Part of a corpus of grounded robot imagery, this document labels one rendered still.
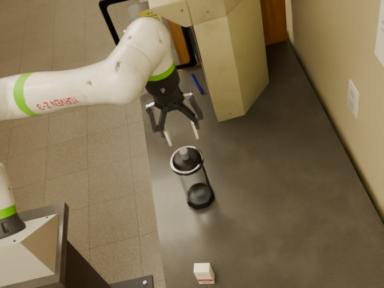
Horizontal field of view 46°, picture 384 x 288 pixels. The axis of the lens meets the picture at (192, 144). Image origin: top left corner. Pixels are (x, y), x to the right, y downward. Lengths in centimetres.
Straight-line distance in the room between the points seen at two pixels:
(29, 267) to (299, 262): 86
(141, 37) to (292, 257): 81
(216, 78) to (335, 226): 64
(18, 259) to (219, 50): 94
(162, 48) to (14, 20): 400
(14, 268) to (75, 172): 163
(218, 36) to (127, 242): 155
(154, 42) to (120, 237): 186
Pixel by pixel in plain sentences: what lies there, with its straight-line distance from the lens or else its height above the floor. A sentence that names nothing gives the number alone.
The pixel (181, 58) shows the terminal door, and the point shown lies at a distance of 195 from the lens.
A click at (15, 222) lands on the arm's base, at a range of 163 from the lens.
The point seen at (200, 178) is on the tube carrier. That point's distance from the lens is 144.
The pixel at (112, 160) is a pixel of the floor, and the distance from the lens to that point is 309.
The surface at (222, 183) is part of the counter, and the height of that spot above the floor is 94.
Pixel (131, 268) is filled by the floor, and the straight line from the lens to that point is 263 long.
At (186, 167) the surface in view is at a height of 118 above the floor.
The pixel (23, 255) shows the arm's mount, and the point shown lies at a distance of 153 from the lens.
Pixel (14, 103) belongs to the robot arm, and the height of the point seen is 153.
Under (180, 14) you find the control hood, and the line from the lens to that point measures 145.
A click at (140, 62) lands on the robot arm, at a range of 99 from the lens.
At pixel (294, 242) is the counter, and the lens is 147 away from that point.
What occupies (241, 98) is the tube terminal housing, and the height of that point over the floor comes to 104.
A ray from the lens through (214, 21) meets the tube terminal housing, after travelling 148.
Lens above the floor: 226
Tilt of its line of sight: 49 degrees down
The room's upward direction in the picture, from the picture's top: 19 degrees counter-clockwise
